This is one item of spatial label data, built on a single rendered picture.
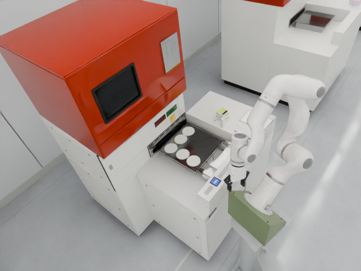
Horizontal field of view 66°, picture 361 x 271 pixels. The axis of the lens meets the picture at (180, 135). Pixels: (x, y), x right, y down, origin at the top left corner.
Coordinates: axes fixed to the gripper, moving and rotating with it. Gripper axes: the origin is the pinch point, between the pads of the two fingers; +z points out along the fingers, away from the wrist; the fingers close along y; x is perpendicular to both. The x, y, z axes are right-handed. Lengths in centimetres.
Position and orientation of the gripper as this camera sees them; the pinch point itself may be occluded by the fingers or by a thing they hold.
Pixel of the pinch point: (236, 186)
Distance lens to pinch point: 159.2
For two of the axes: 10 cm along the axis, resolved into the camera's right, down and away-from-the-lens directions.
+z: 0.2, 8.9, 4.5
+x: 4.6, 3.9, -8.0
